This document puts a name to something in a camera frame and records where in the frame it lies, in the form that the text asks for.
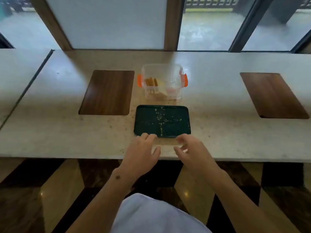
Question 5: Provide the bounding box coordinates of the person's right hand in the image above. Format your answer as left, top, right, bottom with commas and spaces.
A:
173, 134, 225, 186

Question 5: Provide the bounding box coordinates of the person's left hand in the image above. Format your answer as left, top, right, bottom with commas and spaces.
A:
116, 133, 161, 185

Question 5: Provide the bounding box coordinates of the dark green tray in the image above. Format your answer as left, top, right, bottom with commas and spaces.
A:
133, 105, 191, 139

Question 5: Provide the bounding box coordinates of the clear container with orange clips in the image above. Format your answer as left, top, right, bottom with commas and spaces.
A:
137, 63, 189, 101

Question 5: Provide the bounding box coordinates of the person's left forearm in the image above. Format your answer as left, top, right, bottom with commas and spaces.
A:
65, 168, 136, 233

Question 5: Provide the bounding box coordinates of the person's right forearm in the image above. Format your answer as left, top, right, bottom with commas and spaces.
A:
209, 170, 280, 233

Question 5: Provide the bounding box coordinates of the white shirt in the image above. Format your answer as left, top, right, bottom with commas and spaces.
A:
110, 193, 213, 233

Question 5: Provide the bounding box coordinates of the brown wooden inlay panel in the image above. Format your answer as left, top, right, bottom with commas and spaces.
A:
240, 72, 310, 119
78, 70, 135, 116

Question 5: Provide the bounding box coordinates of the dark outdoor pillar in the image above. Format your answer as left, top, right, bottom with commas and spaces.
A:
263, 0, 308, 25

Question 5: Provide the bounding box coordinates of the dark outdoor furniture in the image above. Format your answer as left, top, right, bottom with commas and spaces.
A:
7, 0, 33, 12

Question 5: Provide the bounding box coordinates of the teal outdoor container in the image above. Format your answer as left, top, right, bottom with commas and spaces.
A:
0, 2, 13, 17

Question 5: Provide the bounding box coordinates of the wooden window post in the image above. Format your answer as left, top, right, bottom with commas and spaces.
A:
29, 0, 73, 51
164, 0, 186, 51

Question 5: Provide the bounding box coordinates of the dark metal window frame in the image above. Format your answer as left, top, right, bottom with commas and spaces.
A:
177, 0, 311, 54
0, 32, 15, 49

